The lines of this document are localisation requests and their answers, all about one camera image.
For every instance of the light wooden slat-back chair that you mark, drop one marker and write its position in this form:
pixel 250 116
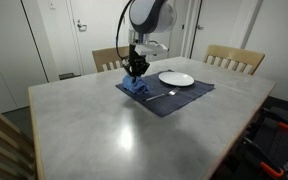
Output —
pixel 105 55
pixel 234 53
pixel 4 146

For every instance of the white door with knob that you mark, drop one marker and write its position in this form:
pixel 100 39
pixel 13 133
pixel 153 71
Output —
pixel 217 30

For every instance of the blue towel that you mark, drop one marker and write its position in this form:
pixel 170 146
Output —
pixel 135 85

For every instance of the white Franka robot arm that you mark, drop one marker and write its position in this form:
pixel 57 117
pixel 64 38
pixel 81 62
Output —
pixel 150 13

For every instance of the white round plate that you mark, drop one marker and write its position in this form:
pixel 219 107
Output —
pixel 176 79

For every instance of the dark baseboard vent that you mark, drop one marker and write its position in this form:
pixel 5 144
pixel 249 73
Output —
pixel 70 76

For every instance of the dark blue cloth placemat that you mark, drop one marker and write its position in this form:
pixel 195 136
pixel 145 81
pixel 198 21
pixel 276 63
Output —
pixel 184 96

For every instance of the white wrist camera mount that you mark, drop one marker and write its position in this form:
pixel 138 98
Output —
pixel 150 49

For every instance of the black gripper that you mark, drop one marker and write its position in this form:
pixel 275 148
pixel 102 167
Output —
pixel 138 63

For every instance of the silver fork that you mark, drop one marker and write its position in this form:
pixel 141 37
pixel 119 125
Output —
pixel 174 90

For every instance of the silver door knob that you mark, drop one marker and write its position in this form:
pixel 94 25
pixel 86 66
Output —
pixel 199 27

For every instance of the white closet door panel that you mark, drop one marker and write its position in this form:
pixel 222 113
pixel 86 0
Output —
pixel 4 50

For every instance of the small white light switch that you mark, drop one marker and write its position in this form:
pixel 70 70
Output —
pixel 52 4

